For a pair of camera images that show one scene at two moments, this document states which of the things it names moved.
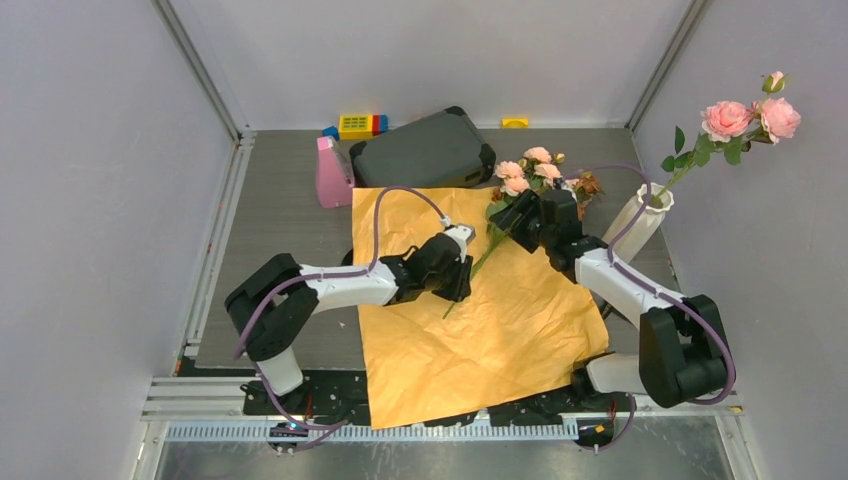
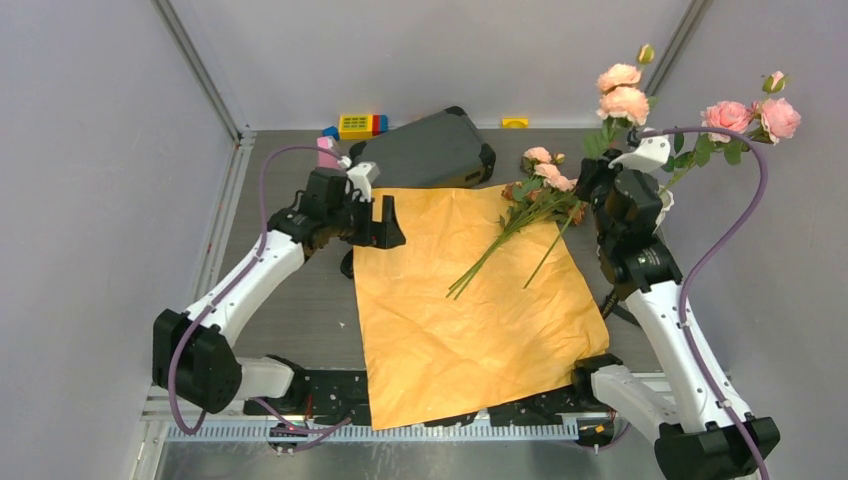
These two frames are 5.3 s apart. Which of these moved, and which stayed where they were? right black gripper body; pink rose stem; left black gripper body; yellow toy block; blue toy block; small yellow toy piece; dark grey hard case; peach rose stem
Moved: left black gripper body; right black gripper body; peach rose stem
Stayed: small yellow toy piece; pink rose stem; dark grey hard case; yellow toy block; blue toy block
